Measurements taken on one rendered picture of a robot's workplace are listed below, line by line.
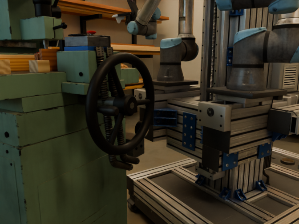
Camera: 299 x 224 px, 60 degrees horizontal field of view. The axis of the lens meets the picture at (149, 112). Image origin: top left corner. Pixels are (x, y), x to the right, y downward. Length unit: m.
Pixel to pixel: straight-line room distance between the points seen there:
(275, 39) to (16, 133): 0.88
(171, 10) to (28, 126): 4.17
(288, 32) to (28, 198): 0.97
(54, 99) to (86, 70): 0.13
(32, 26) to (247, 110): 0.80
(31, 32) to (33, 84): 0.27
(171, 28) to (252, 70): 3.70
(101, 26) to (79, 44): 3.36
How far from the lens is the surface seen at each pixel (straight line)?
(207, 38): 1.34
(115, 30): 4.31
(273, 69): 1.50
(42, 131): 0.78
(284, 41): 1.04
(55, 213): 0.89
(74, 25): 3.86
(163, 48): 1.42
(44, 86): 0.77
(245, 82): 1.05
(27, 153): 0.77
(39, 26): 0.94
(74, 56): 0.78
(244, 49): 1.06
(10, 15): 1.02
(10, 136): 0.78
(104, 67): 0.65
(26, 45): 1.13
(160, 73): 1.42
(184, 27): 1.54
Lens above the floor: 0.94
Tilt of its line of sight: 12 degrees down
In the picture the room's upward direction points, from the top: straight up
